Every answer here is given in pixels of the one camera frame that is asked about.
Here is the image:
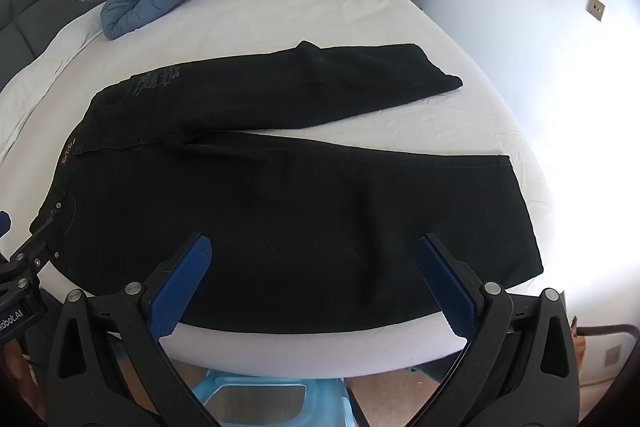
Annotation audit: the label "light blue plastic stool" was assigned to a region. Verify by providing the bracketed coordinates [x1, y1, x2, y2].
[192, 369, 359, 427]

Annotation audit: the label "grey padded headboard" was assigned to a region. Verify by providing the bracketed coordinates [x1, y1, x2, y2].
[0, 0, 104, 92]

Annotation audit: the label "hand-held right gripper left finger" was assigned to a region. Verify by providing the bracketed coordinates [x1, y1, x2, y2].
[46, 232, 222, 427]

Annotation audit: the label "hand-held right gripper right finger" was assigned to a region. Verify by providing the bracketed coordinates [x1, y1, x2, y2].
[415, 233, 594, 427]

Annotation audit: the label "bed with white sheet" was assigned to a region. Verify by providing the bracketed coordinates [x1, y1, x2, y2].
[0, 0, 557, 380]

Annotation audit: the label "black cable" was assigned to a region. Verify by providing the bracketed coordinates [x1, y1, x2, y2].
[575, 322, 640, 344]

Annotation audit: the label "black pants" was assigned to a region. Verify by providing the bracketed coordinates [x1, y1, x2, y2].
[47, 41, 544, 338]

